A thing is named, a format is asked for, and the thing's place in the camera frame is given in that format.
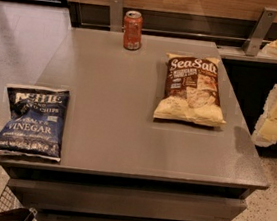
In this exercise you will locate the blue Kettle chip bag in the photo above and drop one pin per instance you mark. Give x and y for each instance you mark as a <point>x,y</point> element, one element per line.
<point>37,121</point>

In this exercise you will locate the grey upper drawer front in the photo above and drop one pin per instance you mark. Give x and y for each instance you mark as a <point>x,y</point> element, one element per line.
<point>125,202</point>

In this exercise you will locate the right metal wall bracket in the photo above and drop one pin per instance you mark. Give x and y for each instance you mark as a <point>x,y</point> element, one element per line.
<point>251,47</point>

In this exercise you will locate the left metal wall bracket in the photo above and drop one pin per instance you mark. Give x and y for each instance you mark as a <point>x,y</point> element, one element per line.
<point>116,15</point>

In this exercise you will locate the red coke can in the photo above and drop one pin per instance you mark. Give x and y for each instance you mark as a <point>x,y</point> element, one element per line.
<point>132,30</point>

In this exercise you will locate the brown sea salt chip bag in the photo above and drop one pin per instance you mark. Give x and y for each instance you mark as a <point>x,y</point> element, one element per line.
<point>191,91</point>

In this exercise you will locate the metal wall bracket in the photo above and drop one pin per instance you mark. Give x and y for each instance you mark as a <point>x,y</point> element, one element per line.
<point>116,15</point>
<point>251,47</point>

